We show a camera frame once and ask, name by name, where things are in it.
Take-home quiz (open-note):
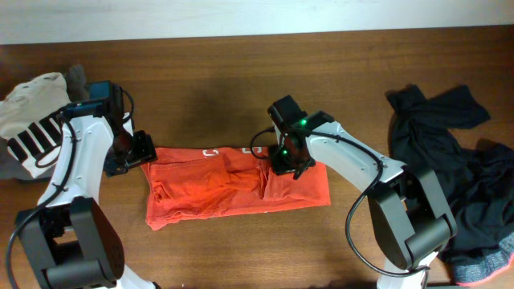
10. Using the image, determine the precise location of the orange t-shirt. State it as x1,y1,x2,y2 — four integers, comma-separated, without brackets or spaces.
141,147,331,230

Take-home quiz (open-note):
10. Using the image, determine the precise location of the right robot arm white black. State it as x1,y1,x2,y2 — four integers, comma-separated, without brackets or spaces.
268,108,457,288

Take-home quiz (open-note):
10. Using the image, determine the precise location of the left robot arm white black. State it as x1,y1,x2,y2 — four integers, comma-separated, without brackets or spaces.
10,114,158,288

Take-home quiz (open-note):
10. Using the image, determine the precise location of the white shirt with black letters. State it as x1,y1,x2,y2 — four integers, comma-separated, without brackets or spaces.
0,72,73,179

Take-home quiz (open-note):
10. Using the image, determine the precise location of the grey folded garment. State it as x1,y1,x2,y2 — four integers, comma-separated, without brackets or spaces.
0,64,92,181

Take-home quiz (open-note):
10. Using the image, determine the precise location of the black garment with grey band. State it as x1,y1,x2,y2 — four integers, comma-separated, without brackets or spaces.
387,85,513,287

